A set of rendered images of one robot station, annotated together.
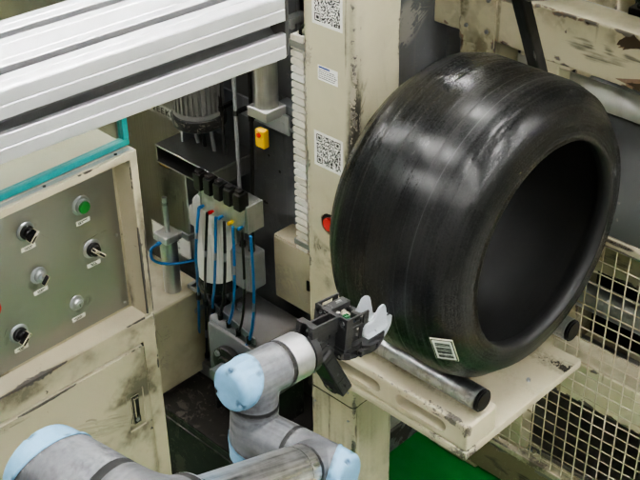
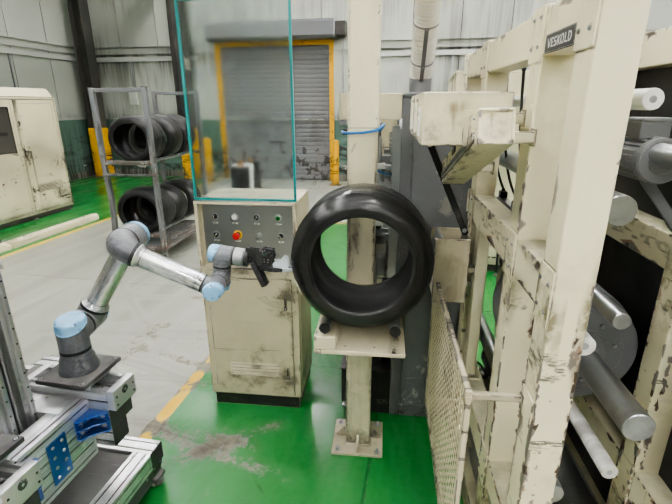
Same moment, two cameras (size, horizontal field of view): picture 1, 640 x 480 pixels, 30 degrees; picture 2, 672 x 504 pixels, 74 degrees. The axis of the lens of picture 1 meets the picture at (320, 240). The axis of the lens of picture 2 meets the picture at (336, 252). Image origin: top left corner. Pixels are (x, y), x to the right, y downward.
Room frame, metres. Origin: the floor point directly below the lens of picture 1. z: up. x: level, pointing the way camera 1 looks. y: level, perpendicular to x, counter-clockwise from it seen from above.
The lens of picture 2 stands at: (0.67, -1.56, 1.75)
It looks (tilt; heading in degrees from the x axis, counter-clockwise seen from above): 18 degrees down; 52
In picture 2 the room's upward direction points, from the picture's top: straight up
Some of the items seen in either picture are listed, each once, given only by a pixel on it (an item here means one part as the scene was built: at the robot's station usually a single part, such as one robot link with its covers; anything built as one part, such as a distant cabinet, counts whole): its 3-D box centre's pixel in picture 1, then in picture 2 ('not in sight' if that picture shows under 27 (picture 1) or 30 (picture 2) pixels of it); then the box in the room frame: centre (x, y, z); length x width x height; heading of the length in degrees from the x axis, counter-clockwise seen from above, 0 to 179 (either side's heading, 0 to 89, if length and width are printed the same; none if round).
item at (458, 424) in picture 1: (407, 384); (329, 322); (1.75, -0.16, 0.83); 0.36 x 0.09 x 0.06; 45
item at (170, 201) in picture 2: not in sight; (159, 173); (2.37, 4.01, 0.96); 1.36 x 0.71 x 1.92; 40
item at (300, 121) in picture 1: (310, 145); not in sight; (2.05, 0.02, 1.19); 0.05 x 0.04 x 0.48; 135
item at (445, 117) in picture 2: not in sight; (450, 116); (1.97, -0.56, 1.71); 0.61 x 0.25 x 0.15; 45
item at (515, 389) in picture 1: (452, 366); (361, 332); (1.85, -0.26, 0.80); 0.37 x 0.36 x 0.02; 135
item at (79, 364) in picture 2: not in sight; (77, 357); (0.83, 0.35, 0.77); 0.15 x 0.15 x 0.10
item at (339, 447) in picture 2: not in sight; (358, 435); (2.01, -0.07, 0.02); 0.27 x 0.27 x 0.04; 45
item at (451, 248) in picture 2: not in sight; (447, 264); (2.27, -0.37, 1.05); 0.20 x 0.15 x 0.30; 45
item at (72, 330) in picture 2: not in sight; (72, 330); (0.84, 0.35, 0.88); 0.13 x 0.12 x 0.14; 53
